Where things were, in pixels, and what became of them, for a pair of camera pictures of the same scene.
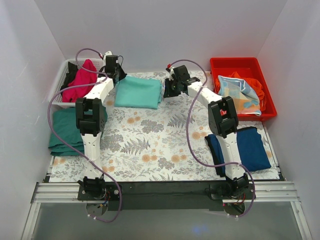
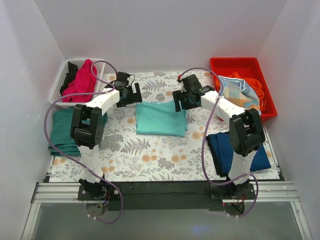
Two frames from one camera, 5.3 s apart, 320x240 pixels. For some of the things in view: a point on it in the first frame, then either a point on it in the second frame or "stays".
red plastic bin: (247, 67) stays
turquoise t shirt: (137, 92) to (160, 119)
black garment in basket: (73, 68) stays
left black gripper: (119, 75) to (136, 93)
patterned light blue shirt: (246, 99) stays
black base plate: (164, 197) stays
